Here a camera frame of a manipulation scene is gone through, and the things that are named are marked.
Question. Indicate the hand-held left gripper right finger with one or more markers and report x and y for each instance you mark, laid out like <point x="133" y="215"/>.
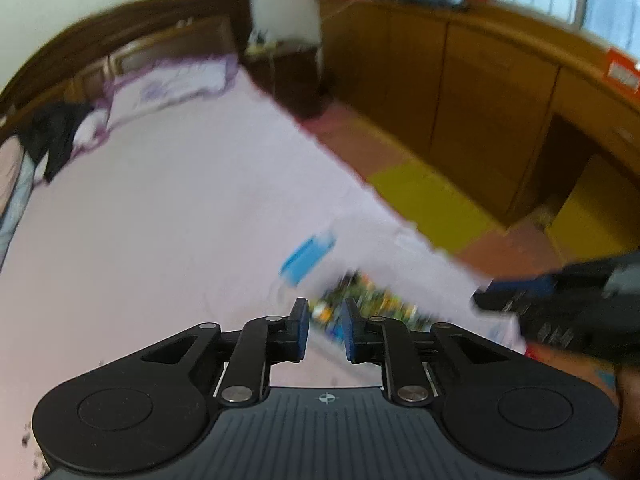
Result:
<point x="348" y="332"/>

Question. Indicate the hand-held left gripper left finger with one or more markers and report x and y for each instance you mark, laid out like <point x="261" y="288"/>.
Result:
<point x="301" y="330"/>

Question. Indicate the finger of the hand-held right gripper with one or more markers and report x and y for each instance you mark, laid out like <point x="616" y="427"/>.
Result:
<point x="525" y="285"/>
<point x="500" y="304"/>

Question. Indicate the heap of colourful toy bricks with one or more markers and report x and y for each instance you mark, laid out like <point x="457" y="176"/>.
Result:
<point x="380" y="305"/>

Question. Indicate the clear plastic storage box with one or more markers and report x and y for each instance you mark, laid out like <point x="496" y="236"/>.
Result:
<point x="305" y="260"/>

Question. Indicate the red foam floor mat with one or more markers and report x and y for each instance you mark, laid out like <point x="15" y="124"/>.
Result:
<point x="525" y="247"/>
<point x="355" y="140"/>

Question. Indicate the yellow box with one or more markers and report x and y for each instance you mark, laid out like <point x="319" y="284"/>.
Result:
<point x="595" y="210"/>

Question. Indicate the yellow foam floor mat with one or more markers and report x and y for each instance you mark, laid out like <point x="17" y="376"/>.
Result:
<point x="430" y="205"/>

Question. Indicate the pink bedsheet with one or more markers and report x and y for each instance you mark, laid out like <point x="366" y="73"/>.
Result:
<point x="150" y="210"/>

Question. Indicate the wooden desk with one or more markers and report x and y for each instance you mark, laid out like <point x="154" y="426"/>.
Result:
<point x="595" y="95"/>

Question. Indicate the wooden cabinet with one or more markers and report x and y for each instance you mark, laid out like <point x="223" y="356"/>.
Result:
<point x="425" y="85"/>

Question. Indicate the orange printed box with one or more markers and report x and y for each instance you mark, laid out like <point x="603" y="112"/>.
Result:
<point x="622" y="72"/>

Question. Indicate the dark wooden nightstand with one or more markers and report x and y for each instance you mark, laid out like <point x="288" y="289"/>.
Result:
<point x="295" y="75"/>

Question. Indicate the lilac frilled pillow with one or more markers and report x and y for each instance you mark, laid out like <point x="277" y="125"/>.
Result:
<point x="92" y="127"/>
<point x="165" y="87"/>

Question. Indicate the blue patterned quilt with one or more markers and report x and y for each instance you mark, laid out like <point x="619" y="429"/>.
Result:
<point x="17" y="210"/>

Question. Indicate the black garment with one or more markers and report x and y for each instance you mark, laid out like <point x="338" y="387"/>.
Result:
<point x="55" y="130"/>

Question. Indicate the pink fuzzy blanket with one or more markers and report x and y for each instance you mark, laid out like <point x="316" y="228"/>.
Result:
<point x="9" y="170"/>

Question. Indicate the wooden headboard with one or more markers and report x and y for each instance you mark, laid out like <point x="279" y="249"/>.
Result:
<point x="150" y="15"/>

